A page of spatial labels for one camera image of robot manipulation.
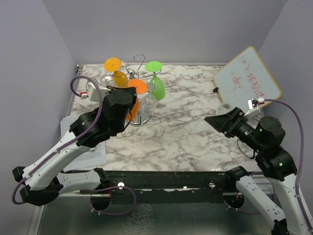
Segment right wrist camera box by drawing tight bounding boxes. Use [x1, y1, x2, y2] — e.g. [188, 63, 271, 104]
[245, 97, 265, 118]

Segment tall clear wine glass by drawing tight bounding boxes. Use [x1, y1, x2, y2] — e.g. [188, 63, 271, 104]
[141, 83, 157, 115]

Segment short clear glass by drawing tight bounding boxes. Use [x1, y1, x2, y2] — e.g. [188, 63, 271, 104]
[100, 74, 115, 86]

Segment whiteboard with yellow frame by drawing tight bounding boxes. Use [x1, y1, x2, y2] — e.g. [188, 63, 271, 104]
[213, 46, 282, 112]

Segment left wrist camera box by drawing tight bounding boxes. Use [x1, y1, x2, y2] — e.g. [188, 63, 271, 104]
[79, 82, 110, 102]

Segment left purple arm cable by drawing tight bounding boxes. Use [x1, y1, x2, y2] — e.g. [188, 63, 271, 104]
[12, 75, 103, 205]

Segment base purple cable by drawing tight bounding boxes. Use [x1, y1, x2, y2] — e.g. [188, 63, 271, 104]
[89, 186, 137, 216]
[224, 171, 277, 215]

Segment black front mounting rail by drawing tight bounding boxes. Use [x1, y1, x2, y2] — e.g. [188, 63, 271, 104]
[61, 170, 282, 204]

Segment small clear wine glass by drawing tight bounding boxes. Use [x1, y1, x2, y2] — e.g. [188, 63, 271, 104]
[216, 102, 234, 116]

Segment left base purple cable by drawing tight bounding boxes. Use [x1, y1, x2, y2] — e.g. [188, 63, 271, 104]
[89, 186, 137, 216]

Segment printed paper sheets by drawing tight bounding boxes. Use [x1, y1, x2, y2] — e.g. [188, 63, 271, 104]
[60, 115, 107, 172]

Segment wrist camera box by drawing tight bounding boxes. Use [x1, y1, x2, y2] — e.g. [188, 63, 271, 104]
[79, 82, 110, 102]
[245, 97, 265, 118]

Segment chrome wine glass rack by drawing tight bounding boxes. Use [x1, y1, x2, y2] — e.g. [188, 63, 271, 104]
[100, 53, 166, 127]

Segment orange plastic wine glass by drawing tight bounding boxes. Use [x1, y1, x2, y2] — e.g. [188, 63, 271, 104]
[126, 79, 148, 121]

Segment green plastic wine glass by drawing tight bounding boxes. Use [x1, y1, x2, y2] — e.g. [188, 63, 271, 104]
[145, 61, 165, 101]

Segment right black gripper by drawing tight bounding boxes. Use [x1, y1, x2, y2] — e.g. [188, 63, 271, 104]
[205, 105, 265, 152]

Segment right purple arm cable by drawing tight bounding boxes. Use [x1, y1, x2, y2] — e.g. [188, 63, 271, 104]
[263, 98, 313, 233]

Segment yellow-orange plastic wine glass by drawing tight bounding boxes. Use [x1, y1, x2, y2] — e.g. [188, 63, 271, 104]
[104, 57, 128, 88]

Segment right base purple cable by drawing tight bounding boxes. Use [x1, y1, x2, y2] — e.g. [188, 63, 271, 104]
[224, 171, 277, 215]

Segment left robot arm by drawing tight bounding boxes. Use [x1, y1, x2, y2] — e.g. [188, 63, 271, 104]
[13, 87, 137, 206]

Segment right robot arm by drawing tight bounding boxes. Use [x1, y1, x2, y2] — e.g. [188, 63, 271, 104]
[204, 108, 313, 235]

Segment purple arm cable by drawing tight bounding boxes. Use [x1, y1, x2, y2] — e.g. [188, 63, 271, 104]
[263, 98, 313, 233]
[12, 75, 103, 205]

